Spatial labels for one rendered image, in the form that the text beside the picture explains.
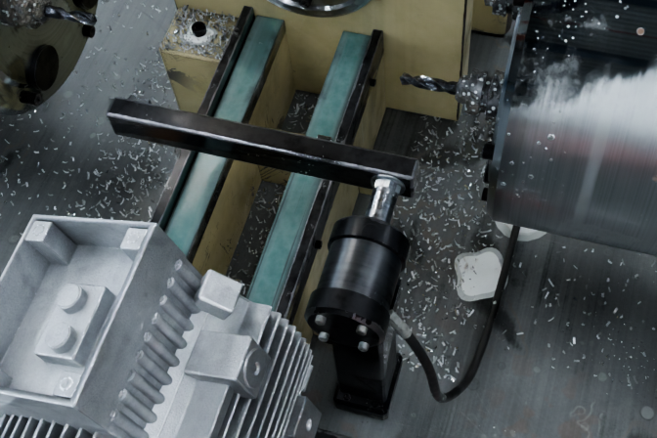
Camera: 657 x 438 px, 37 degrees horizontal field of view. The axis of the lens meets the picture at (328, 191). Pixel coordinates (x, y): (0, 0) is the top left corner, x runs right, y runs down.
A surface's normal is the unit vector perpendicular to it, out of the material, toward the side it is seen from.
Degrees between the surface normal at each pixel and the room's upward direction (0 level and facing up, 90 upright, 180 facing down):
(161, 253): 72
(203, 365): 18
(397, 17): 90
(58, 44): 90
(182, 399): 29
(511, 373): 0
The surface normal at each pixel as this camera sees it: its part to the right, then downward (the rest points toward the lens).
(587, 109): -0.26, 0.26
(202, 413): -0.36, -0.57
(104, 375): 0.88, 0.04
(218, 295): 0.37, -0.37
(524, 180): -0.29, 0.69
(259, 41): -0.07, -0.52
